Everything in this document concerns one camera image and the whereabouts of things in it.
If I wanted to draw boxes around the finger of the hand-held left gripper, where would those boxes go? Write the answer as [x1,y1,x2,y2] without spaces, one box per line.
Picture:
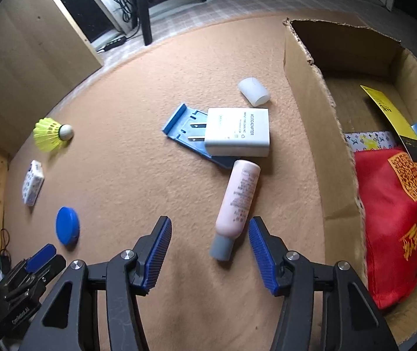
[0,243,57,286]
[14,255,67,300]

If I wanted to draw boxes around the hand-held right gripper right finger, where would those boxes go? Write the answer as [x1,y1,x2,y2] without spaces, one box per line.
[249,216,399,351]

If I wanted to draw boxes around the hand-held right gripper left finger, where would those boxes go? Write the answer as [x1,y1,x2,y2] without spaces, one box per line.
[20,216,172,351]

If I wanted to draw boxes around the blue round lid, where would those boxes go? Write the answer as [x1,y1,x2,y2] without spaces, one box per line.
[55,207,81,245]

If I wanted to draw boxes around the pink bottle with grey cap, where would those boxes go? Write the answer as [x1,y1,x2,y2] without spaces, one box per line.
[209,160,261,261]

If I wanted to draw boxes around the patterned white tissue pack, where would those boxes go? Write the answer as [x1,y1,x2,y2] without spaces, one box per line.
[344,130,403,154]
[21,160,45,206]

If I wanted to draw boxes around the yellow shuttlecock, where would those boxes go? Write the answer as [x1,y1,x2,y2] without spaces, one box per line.
[33,117,74,153]

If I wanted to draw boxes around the red cloth bag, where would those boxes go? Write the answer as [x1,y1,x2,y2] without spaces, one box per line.
[354,148,417,309]

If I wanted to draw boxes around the cardboard box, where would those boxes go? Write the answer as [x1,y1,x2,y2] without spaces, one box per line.
[283,18,417,346]

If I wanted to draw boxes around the white power adapter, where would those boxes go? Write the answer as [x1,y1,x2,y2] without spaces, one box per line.
[187,107,271,157]

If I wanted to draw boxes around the blue plastic tray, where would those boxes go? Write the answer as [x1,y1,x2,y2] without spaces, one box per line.
[162,103,236,170]

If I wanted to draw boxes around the yellow and black card box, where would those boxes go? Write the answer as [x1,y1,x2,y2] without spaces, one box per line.
[360,85,417,165]

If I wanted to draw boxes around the small white cap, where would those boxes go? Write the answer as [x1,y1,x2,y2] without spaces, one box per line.
[238,77,271,106]

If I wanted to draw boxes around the large wooden board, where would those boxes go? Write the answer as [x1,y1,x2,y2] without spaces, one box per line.
[0,0,105,154]

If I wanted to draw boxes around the black power strip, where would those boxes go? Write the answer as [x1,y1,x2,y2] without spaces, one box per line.
[97,35,129,52]

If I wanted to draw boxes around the black tripod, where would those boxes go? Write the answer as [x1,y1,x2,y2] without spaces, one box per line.
[131,0,207,46]

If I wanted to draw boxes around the checked cloth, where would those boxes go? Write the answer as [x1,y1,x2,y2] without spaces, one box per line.
[51,0,381,118]

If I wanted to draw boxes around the thin black cable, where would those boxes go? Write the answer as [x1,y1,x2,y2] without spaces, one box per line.
[0,228,12,275]

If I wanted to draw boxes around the black power cable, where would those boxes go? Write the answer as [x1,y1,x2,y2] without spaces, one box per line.
[111,0,139,41]

